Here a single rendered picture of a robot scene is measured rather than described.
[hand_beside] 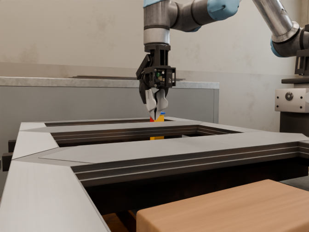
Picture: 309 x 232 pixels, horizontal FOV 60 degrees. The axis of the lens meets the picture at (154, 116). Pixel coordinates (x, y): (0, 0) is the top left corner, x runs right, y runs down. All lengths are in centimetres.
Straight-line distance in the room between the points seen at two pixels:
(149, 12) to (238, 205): 67
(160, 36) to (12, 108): 82
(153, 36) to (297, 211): 65
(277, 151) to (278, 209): 54
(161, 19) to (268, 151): 44
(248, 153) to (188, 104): 100
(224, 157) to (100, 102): 91
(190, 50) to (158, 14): 294
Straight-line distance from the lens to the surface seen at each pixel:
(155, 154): 54
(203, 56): 381
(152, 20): 77
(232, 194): 19
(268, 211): 17
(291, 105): 115
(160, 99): 80
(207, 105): 169
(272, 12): 123
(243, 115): 423
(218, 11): 74
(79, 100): 138
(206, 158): 57
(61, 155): 56
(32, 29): 317
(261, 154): 67
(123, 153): 55
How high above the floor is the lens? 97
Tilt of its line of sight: 4 degrees down
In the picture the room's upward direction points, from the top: straight up
